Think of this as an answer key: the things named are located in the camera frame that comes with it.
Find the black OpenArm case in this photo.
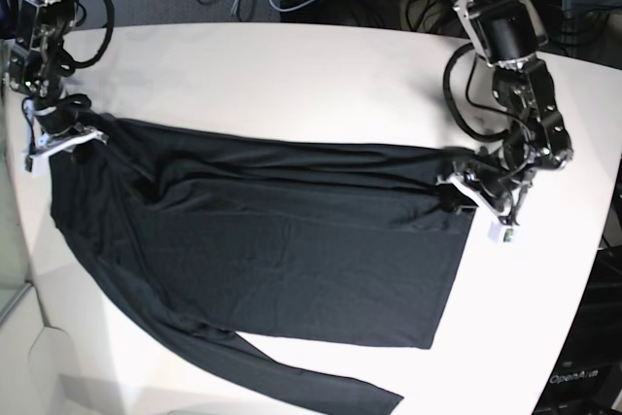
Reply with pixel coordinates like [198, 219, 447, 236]
[534, 246, 621, 414]

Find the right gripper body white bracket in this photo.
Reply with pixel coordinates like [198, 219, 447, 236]
[22, 103, 108, 177]

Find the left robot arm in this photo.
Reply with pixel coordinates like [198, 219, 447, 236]
[438, 0, 573, 243]

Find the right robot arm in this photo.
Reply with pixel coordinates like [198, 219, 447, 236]
[7, 0, 115, 176]

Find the dark navy long-sleeve shirt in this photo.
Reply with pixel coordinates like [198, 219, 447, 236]
[50, 115, 474, 414]

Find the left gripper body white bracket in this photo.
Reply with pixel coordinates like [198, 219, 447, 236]
[436, 152, 523, 244]

